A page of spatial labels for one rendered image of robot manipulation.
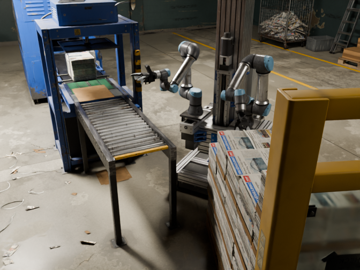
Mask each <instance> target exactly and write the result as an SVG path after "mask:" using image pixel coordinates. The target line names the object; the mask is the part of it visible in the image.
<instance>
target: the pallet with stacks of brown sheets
mask: <svg viewBox="0 0 360 270"><path fill-rule="evenodd" d="M346 61H348V62H354V63H357V67H356V66H353V65H349V64H346ZM338 64H342V65H345V66H348V67H351V68H354V69H358V70H360V37H359V38H358V43H357V47H350V48H344V51H343V55H342V57H339V59H338Z"/></svg>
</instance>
